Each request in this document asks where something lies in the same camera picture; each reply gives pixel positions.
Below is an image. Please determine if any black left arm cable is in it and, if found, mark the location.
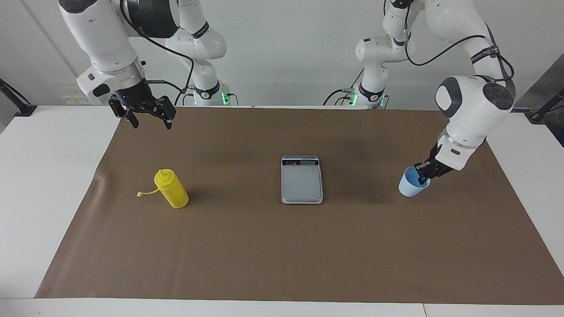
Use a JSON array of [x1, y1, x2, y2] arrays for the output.
[[403, 0, 515, 84]]

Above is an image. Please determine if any silver digital kitchen scale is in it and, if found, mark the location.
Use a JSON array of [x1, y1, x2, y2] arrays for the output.
[[281, 155, 323, 205]]

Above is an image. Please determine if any black base cable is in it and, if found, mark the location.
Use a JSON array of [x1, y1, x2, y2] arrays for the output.
[[175, 85, 197, 106], [323, 70, 366, 106]]

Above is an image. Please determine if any light blue cup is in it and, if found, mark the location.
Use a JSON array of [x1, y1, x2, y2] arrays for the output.
[[399, 166, 431, 197]]

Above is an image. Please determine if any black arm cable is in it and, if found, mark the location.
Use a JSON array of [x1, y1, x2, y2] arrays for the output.
[[403, 0, 515, 84], [119, 0, 197, 106]]

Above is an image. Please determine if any black table clamp stand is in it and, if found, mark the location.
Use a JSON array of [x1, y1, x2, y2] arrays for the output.
[[524, 88, 564, 122], [0, 78, 37, 117]]

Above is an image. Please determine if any dark grey panel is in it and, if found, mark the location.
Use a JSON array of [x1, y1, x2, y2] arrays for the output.
[[511, 55, 564, 113]]

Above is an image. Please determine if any white wall outlet strip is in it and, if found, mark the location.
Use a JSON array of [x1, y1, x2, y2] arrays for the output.
[[61, 89, 111, 105]]

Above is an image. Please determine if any brown paper mat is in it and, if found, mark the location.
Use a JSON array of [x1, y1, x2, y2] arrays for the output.
[[34, 106, 564, 305]]

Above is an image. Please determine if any yellow squeeze bottle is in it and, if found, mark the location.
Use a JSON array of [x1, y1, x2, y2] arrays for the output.
[[137, 169, 189, 209]]

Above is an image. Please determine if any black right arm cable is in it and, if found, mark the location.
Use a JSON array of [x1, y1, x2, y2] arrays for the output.
[[119, 0, 197, 106]]

